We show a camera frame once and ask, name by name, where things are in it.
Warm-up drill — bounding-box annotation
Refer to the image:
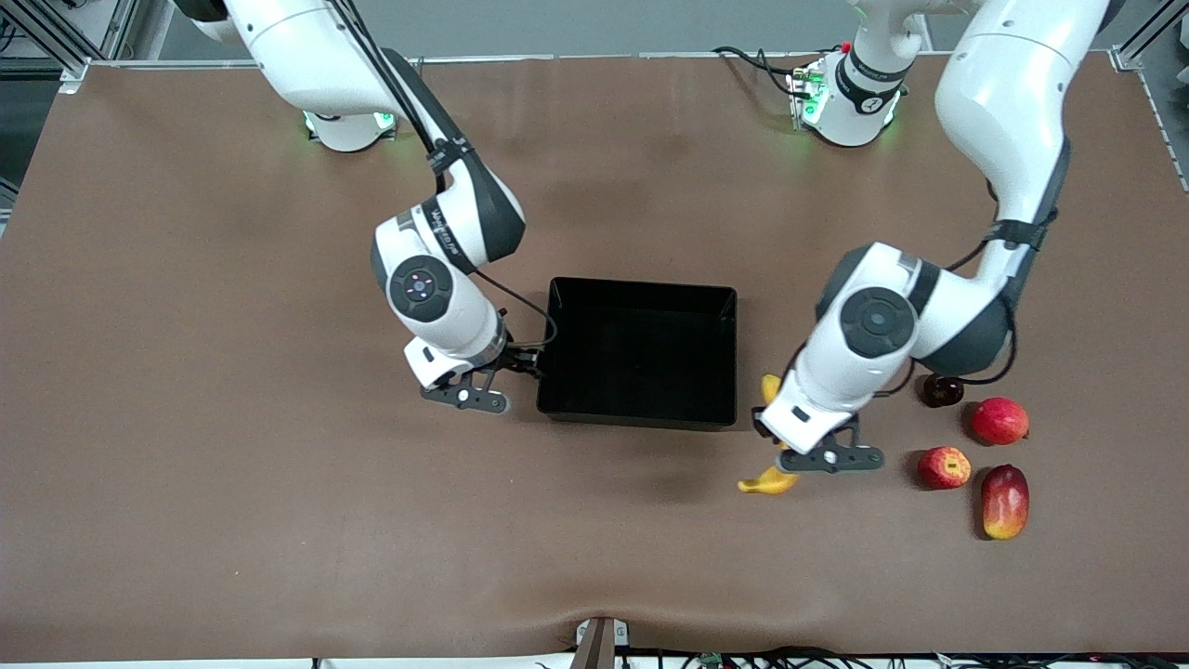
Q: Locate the yellow banana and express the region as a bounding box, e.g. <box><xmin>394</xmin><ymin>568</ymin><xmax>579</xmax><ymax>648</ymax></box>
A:
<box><xmin>737</xmin><ymin>374</ymin><xmax>801</xmax><ymax>495</ymax></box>

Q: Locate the red yellow apple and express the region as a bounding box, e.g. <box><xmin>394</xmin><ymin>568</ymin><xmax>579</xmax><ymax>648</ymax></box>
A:
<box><xmin>917</xmin><ymin>446</ymin><xmax>973</xmax><ymax>491</ymax></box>

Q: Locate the black plastic box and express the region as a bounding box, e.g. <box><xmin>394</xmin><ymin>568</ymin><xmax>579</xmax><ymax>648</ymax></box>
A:
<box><xmin>536</xmin><ymin>276</ymin><xmax>739</xmax><ymax>431</ymax></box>

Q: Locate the red pomegranate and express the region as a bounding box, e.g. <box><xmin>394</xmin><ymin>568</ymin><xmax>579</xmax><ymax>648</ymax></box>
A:
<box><xmin>971</xmin><ymin>397</ymin><xmax>1030</xmax><ymax>446</ymax></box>

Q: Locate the red yellow mango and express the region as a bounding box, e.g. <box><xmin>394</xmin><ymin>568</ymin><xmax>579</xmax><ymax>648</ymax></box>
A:
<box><xmin>980</xmin><ymin>464</ymin><xmax>1030</xmax><ymax>541</ymax></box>

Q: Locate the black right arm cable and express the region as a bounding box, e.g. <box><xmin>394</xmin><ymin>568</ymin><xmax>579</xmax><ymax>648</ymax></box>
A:
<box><xmin>325</xmin><ymin>0</ymin><xmax>559</xmax><ymax>352</ymax></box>

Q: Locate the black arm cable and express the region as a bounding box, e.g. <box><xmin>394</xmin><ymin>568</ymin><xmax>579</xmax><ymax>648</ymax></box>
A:
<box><xmin>325</xmin><ymin>0</ymin><xmax>559</xmax><ymax>352</ymax></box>
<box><xmin>873</xmin><ymin>139</ymin><xmax>1071</xmax><ymax>400</ymax></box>

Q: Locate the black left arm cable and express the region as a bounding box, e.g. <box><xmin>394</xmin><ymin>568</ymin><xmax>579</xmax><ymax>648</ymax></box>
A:
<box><xmin>873</xmin><ymin>139</ymin><xmax>1071</xmax><ymax>400</ymax></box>

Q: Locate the metal table clamp bracket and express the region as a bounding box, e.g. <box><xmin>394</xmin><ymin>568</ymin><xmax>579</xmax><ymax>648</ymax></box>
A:
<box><xmin>574</xmin><ymin>616</ymin><xmax>631</xmax><ymax>669</ymax></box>

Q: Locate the black base cable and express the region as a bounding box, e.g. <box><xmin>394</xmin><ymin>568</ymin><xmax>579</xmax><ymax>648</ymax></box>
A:
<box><xmin>712</xmin><ymin>45</ymin><xmax>811</xmax><ymax>99</ymax></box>

